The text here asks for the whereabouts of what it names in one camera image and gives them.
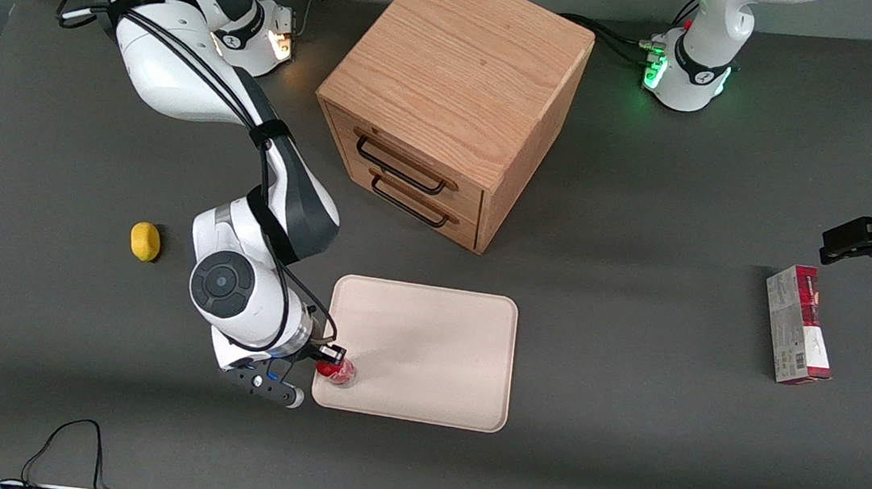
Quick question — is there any red coke bottle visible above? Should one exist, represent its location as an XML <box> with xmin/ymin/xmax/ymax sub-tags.
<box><xmin>314</xmin><ymin>355</ymin><xmax>359</xmax><ymax>390</ymax></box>

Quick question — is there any wooden drawer front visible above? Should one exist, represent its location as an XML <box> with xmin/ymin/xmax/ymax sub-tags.
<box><xmin>320</xmin><ymin>146</ymin><xmax>487</xmax><ymax>252</ymax></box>
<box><xmin>314</xmin><ymin>102</ymin><xmax>493</xmax><ymax>222</ymax></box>

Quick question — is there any yellow lemon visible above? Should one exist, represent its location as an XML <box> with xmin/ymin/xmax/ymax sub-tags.
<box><xmin>128</xmin><ymin>221</ymin><xmax>164</xmax><ymax>264</ymax></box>

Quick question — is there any black left arm base cable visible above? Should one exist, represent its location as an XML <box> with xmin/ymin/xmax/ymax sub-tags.
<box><xmin>557</xmin><ymin>10</ymin><xmax>675</xmax><ymax>69</ymax></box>

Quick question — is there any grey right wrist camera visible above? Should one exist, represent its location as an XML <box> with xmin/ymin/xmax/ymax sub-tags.
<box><xmin>216</xmin><ymin>360</ymin><xmax>309</xmax><ymax>411</ymax></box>

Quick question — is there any beige plastic tray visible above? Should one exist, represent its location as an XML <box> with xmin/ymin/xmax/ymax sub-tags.
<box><xmin>309</xmin><ymin>271</ymin><xmax>521</xmax><ymax>436</ymax></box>

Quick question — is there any red and grey carton box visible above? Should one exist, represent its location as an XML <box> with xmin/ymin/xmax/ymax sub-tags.
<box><xmin>755</xmin><ymin>262</ymin><xmax>843</xmax><ymax>391</ymax></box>

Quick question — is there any black looped table cable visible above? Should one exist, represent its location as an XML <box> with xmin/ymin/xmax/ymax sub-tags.
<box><xmin>19</xmin><ymin>412</ymin><xmax>115</xmax><ymax>489</ymax></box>

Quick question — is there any black metal drawer handle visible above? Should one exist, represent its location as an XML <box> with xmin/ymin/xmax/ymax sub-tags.
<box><xmin>351</xmin><ymin>132</ymin><xmax>453</xmax><ymax>198</ymax></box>
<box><xmin>367</xmin><ymin>173</ymin><xmax>455</xmax><ymax>230</ymax></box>

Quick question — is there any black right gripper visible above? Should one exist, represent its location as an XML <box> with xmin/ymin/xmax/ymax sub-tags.
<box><xmin>290</xmin><ymin>340</ymin><xmax>349</xmax><ymax>379</ymax></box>

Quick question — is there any wooden drawer cabinet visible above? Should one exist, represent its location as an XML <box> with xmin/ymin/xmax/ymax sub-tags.
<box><xmin>301</xmin><ymin>0</ymin><xmax>600</xmax><ymax>266</ymax></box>

